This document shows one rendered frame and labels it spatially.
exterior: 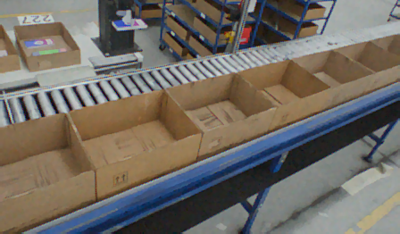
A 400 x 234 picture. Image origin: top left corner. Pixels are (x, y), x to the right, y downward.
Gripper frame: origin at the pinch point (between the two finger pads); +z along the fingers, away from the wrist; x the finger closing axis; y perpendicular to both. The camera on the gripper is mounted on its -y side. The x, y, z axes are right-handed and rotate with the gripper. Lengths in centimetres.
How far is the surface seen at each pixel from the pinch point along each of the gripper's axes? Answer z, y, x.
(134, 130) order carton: 21, 20, 54
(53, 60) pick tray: 29, 36, -24
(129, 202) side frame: 18, 36, 86
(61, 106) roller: 35, 40, 11
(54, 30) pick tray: 31, 27, -62
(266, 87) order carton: 24, -60, 49
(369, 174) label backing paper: 116, -172, 90
